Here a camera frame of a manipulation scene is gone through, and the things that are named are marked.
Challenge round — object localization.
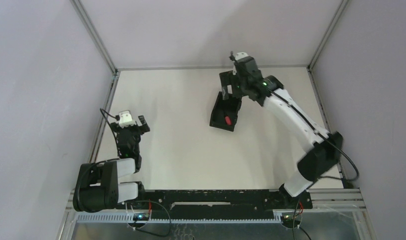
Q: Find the red handled screwdriver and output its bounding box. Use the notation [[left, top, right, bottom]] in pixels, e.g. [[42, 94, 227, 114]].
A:
[[224, 116, 232, 126]]

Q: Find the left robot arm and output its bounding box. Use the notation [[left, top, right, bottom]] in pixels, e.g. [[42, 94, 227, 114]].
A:
[[72, 111, 150, 213]]

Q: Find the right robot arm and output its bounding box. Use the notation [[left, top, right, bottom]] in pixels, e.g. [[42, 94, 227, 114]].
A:
[[220, 52, 343, 208]]

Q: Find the black plastic bin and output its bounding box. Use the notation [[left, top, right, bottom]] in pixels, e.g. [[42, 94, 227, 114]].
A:
[[209, 91, 242, 132]]

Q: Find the left circuit board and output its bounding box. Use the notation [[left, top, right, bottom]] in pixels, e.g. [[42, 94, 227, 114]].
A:
[[133, 213, 151, 222]]

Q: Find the circuit board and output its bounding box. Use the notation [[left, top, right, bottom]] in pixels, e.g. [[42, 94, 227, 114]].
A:
[[133, 213, 151, 222], [281, 214, 299, 224]]

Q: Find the right circuit board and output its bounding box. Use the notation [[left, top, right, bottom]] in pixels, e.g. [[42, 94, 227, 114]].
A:
[[281, 214, 299, 224]]

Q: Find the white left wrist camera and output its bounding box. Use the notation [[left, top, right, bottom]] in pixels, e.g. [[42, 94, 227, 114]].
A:
[[116, 110, 137, 128]]

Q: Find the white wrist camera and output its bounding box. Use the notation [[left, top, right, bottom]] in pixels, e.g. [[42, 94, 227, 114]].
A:
[[229, 51, 249, 75], [116, 110, 137, 128]]

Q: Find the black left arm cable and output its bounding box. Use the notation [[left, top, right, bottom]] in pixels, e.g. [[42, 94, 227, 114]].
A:
[[99, 107, 121, 157]]

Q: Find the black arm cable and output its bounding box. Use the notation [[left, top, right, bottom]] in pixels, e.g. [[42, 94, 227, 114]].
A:
[[269, 89, 360, 240], [99, 107, 121, 157]]

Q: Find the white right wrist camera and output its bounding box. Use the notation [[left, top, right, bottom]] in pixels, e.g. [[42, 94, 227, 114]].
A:
[[229, 51, 249, 75]]

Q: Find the aluminium frame rail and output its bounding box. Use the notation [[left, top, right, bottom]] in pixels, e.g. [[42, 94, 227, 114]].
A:
[[87, 71, 120, 163]]

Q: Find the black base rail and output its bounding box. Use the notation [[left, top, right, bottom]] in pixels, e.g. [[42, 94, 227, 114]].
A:
[[138, 189, 313, 221]]

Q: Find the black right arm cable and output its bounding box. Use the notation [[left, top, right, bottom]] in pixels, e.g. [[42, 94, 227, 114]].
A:
[[269, 89, 360, 240]]

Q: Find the white slotted cable duct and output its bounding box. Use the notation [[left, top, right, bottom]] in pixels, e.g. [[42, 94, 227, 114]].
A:
[[75, 211, 283, 224]]

